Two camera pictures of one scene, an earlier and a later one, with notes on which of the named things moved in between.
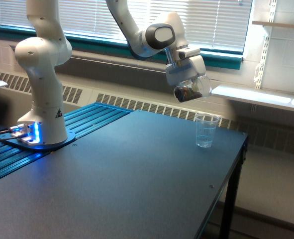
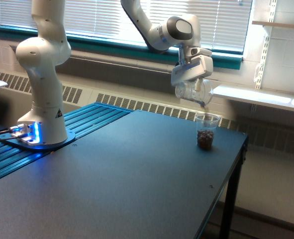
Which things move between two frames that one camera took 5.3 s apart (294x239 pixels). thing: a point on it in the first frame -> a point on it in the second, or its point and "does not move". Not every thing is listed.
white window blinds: [218, 24] does not move
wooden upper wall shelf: [269, 24] does not move
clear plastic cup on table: [205, 124] does not move
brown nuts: [183, 94] -> [205, 139]
